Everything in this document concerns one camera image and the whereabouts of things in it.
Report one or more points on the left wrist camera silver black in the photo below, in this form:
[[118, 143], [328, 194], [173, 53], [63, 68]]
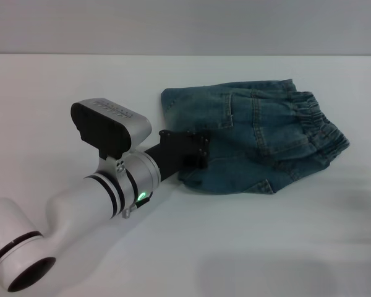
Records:
[[108, 130]]

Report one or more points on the blue denim shorts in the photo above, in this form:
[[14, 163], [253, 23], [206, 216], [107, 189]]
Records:
[[259, 142]]

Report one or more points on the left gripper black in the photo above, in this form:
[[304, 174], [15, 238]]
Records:
[[173, 151]]

